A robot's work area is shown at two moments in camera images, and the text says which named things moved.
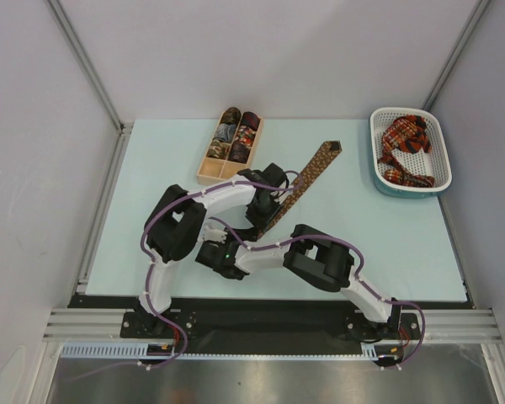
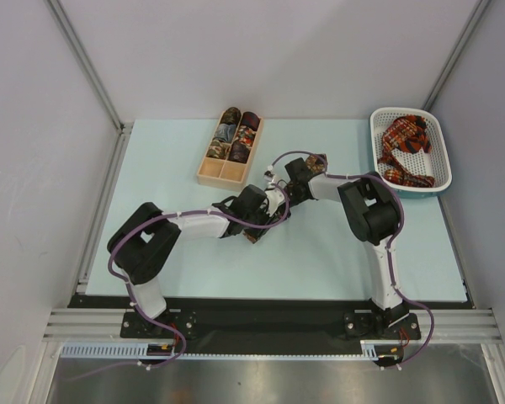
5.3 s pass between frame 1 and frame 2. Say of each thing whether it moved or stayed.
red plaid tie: stayed
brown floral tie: moved
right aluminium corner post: stayed
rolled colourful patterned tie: stayed
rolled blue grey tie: stayed
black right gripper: moved
